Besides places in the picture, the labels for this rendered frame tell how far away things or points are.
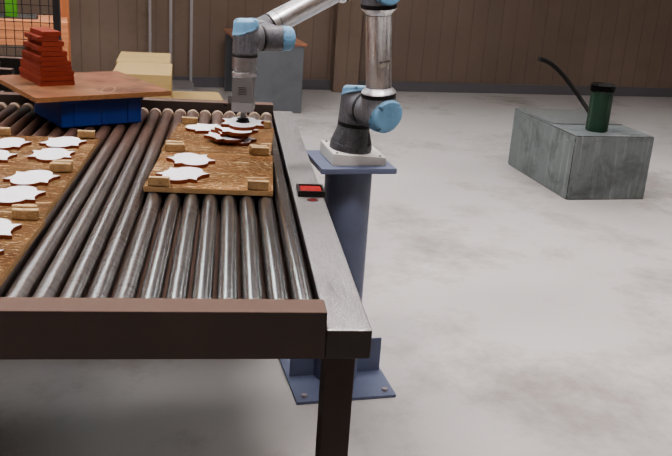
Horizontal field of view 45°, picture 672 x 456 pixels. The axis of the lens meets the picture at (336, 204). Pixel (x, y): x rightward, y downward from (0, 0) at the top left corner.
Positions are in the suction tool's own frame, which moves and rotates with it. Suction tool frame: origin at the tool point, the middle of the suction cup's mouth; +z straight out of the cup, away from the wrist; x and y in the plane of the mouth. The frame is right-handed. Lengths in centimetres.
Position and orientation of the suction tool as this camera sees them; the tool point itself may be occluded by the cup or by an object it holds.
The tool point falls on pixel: (242, 125)
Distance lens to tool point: 248.9
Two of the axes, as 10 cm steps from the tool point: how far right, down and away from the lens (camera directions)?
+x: 10.0, 0.6, 0.2
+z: -0.6, 9.5, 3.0
